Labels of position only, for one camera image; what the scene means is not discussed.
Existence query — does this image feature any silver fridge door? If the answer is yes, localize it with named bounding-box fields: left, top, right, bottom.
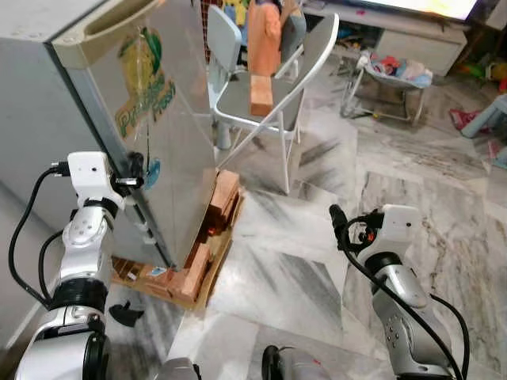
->
left=49, top=0, right=219, bottom=270

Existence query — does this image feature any orange clay brick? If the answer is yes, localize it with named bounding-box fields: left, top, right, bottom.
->
left=176, top=241, right=215, bottom=303
left=206, top=169, right=241, bottom=232
left=250, top=74, right=275, bottom=118

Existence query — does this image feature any wooden pallet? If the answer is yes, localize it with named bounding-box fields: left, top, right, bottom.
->
left=109, top=170, right=245, bottom=311

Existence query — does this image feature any white folding chair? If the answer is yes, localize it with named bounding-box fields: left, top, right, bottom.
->
left=212, top=12, right=341, bottom=196

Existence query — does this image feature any small black floor object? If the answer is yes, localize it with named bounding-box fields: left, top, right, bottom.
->
left=109, top=301, right=146, bottom=328

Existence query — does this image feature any blue plastic stool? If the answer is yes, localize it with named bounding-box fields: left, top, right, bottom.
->
left=459, top=93, right=507, bottom=169

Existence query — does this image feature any red floor item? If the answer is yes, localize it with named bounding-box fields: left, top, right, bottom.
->
left=449, top=108, right=478, bottom=132

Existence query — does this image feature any light blue plastic chair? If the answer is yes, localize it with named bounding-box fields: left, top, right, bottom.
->
left=206, top=4, right=243, bottom=151

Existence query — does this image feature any colourful baby bouncer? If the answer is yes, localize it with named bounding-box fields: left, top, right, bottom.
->
left=341, top=51, right=435, bottom=125

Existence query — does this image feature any child in orange shirt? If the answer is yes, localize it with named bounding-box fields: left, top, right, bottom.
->
left=222, top=0, right=308, bottom=78

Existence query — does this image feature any white TV cabinet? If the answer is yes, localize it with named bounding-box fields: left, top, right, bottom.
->
left=303, top=0, right=470, bottom=78

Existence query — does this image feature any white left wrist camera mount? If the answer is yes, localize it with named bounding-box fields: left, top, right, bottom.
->
left=67, top=152, right=121, bottom=208

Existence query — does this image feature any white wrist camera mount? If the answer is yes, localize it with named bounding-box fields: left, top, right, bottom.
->
left=67, top=152, right=121, bottom=208
left=371, top=204, right=423, bottom=256

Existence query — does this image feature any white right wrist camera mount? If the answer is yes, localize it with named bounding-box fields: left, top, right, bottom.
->
left=371, top=204, right=423, bottom=256

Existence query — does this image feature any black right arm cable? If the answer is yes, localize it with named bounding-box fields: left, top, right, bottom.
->
left=432, top=294, right=472, bottom=379
left=339, top=234, right=467, bottom=380

